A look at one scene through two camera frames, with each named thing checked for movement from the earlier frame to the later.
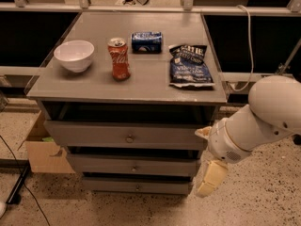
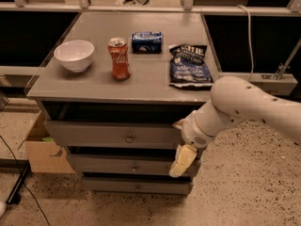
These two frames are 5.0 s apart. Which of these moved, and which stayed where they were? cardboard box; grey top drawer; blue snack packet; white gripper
Moved: white gripper
Stayed: grey top drawer; blue snack packet; cardboard box
